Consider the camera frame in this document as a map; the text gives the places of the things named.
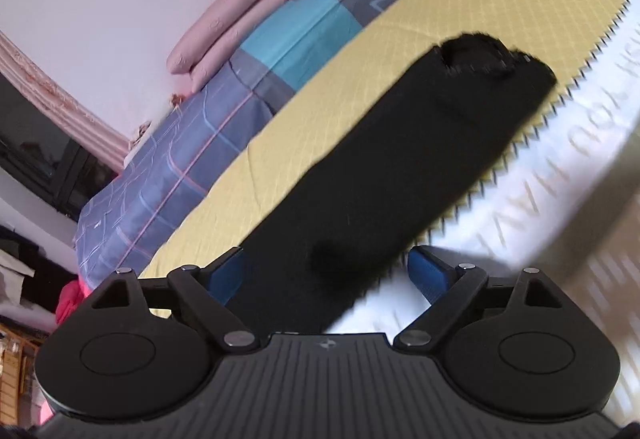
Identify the yellow patterned bedsheet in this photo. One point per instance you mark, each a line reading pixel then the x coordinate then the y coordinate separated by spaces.
pixel 400 19

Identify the coral pink blanket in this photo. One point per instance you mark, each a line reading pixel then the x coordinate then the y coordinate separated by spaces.
pixel 70 304

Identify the pink curtain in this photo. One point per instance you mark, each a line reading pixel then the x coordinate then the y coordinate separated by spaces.
pixel 65 109

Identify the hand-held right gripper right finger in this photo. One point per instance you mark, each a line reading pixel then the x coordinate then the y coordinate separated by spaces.
pixel 430 275

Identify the hanging dark clothes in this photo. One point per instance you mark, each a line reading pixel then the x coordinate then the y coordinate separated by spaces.
pixel 30 269

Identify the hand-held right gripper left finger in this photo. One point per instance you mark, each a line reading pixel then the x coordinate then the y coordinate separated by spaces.
pixel 231 275

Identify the pink pillow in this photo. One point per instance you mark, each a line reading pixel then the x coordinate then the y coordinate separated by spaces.
pixel 235 49
pixel 215 24

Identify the black pants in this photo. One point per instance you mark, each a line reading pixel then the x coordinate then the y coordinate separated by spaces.
pixel 400 159

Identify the wooden rack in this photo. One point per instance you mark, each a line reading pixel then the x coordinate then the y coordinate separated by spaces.
pixel 17 369

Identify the dark window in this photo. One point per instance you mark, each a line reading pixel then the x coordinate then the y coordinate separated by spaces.
pixel 35 144

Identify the blue plaid folded quilt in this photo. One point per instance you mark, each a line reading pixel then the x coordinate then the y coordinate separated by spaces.
pixel 200 159

